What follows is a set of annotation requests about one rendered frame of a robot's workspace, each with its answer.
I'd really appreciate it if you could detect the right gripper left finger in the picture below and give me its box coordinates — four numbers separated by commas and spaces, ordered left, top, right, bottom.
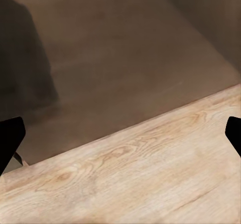
0, 117, 26, 176

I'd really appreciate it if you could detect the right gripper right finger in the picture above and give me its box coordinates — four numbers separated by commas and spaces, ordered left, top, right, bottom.
225, 116, 241, 157

